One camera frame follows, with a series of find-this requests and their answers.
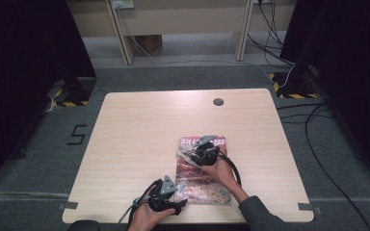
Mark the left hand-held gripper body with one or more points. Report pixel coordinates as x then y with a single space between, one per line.
160 200

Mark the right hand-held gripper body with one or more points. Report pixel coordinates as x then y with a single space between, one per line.
208 155

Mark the glossy colourful magazine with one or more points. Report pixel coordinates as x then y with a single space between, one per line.
202 189

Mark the person's right hand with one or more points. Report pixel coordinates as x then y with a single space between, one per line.
221 173

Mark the person's left hand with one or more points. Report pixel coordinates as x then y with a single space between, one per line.
147 219

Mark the black round seat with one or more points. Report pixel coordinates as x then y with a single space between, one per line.
83 225

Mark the grey tape strip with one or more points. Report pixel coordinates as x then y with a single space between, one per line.
68 205
308 207

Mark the black stand base hazard tape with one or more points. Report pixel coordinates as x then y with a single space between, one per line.
294 86
77 89

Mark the beige wooden desk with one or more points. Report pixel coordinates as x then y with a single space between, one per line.
179 22

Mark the white power strip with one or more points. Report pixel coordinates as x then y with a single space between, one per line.
122 4

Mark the black curtain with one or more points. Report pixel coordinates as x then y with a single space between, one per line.
22 64
350 64

